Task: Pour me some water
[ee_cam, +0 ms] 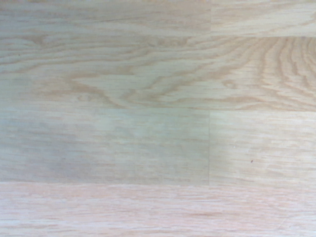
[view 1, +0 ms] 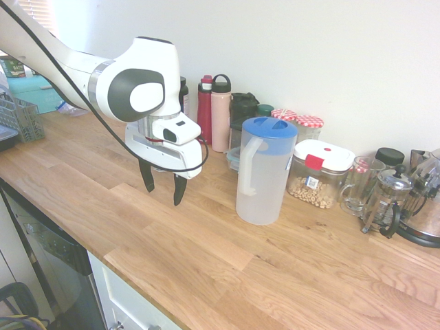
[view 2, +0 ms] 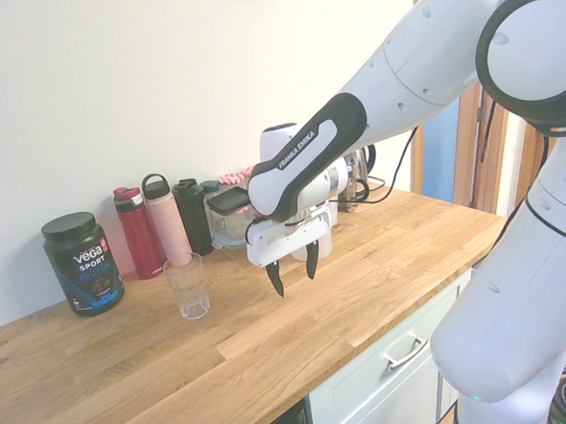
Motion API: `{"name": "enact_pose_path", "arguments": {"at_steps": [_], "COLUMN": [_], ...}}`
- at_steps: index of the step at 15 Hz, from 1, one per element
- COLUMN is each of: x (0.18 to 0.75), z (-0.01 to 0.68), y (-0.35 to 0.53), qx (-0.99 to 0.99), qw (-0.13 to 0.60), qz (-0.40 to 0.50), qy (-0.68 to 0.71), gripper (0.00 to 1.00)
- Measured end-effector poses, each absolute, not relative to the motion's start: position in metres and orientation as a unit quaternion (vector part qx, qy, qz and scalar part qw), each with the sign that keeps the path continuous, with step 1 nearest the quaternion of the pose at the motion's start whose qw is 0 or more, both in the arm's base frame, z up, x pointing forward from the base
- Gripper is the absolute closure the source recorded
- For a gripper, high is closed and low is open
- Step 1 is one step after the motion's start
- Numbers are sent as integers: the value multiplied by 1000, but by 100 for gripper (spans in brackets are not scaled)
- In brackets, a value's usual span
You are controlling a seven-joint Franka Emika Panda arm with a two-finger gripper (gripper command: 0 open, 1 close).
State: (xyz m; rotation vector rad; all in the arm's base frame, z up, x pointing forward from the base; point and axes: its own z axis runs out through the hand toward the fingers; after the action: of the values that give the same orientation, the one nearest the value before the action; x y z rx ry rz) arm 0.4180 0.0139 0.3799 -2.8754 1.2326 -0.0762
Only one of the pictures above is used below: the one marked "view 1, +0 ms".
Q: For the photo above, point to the glass French press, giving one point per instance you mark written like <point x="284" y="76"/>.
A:
<point x="385" y="203"/>

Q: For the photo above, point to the red water bottle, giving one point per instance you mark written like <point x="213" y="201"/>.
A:
<point x="204" y="113"/>

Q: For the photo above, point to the cereal container with white lid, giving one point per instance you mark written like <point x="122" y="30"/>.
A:
<point x="319" y="192"/>

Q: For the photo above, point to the teal box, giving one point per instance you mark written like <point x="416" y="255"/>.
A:
<point x="31" y="86"/>

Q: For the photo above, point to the glass container with blue lid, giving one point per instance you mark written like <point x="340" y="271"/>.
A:
<point x="233" y="158"/>

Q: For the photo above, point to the small red gingham lid jar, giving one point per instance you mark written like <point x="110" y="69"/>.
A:
<point x="361" y="168"/>

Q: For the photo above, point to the white cabinet drawer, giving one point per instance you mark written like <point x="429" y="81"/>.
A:
<point x="123" y="292"/>

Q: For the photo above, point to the black dishwasher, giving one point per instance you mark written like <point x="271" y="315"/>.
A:
<point x="58" y="247"/>

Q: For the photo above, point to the window blind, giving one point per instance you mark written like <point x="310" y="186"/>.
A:
<point x="41" y="13"/>

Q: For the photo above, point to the green lid jar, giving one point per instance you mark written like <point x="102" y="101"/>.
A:
<point x="265" y="110"/>

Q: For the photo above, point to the clear plastic bag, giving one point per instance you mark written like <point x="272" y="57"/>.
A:
<point x="70" y="110"/>

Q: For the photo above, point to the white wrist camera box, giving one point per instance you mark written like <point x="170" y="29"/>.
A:
<point x="185" y="127"/>

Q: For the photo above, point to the clear container with black lid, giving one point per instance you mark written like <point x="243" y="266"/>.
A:
<point x="237" y="124"/>

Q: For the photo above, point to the black tray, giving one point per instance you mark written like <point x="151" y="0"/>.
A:
<point x="7" y="142"/>

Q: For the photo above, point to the black shaker bottle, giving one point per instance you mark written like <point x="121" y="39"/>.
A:
<point x="242" y="106"/>

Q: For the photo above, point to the clear pitcher with blue lid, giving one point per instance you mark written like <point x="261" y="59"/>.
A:
<point x="264" y="192"/>

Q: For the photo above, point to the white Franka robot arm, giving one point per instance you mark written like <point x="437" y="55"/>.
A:
<point x="144" y="58"/>

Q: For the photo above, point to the black lid glass jar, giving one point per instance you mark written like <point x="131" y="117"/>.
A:
<point x="390" y="156"/>

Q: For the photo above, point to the steel electric kettle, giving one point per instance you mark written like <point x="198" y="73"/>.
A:
<point x="426" y="213"/>

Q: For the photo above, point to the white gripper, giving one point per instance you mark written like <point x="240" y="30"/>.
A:
<point x="154" y="153"/>

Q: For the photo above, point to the pink water bottle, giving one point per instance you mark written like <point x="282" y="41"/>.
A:
<point x="220" y="117"/>

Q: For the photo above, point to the grey cutlery basket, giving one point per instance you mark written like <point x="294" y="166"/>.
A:
<point x="27" y="120"/>

